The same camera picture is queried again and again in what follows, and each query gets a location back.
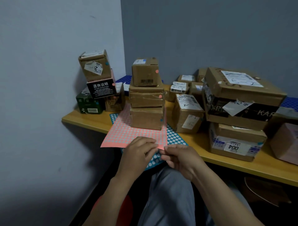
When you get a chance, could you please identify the dark green box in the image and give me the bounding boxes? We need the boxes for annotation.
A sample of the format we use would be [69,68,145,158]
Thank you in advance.
[75,89,104,115]

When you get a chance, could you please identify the white cable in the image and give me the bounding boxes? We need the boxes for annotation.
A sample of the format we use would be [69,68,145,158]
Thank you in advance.
[244,177,280,208]

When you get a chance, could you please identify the person's left hand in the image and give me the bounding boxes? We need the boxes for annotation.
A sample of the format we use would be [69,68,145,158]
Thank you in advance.
[115,137,159,180]

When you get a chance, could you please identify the box of stack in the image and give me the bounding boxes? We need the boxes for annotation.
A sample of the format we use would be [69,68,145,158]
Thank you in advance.
[129,106,166,131]
[131,57,159,87]
[129,78,165,108]

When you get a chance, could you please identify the person's right forearm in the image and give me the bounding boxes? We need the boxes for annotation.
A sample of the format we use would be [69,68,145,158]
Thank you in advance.
[193,163,265,226]

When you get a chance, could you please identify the pile of brown parcels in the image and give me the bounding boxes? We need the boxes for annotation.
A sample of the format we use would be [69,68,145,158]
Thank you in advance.
[165,68,298,139]

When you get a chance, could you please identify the blue plastic grid pallet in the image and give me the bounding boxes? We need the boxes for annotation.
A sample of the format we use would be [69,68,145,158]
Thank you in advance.
[115,75,163,85]
[279,97,298,112]

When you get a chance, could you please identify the box with 004 label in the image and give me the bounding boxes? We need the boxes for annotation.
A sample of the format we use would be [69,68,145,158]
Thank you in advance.
[209,125,265,162]

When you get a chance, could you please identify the large pink box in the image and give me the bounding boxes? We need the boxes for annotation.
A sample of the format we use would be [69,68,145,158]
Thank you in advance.
[270,123,298,166]

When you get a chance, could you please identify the person's right hand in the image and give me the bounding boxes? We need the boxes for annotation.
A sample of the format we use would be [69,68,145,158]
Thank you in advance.
[160,145,206,182]

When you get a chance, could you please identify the pink dot sticker sheet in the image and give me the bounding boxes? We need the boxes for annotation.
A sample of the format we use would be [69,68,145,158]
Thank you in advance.
[100,102,168,151]

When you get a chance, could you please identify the black and pink box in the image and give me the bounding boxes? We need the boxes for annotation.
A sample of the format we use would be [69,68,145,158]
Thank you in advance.
[86,69,117,99]

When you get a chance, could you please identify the box with black KARRIE band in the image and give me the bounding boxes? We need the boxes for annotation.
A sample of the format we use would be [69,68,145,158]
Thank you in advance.
[202,67,287,131]

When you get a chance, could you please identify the small tall box white labels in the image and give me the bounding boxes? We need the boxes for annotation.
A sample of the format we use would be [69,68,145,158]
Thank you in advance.
[172,93,205,134]

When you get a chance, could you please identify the teal sticker sheet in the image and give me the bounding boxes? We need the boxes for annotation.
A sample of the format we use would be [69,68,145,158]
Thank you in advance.
[109,113,188,172]

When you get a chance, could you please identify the person's grey trousers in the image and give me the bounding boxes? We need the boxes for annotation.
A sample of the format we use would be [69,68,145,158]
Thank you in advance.
[137,166,254,226]

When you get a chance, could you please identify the person's left forearm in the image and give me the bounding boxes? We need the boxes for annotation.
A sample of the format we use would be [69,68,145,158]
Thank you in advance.
[83,174,138,226]

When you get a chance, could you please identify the red stool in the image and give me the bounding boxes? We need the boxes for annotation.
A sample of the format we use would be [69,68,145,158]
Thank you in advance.
[92,194,133,226]

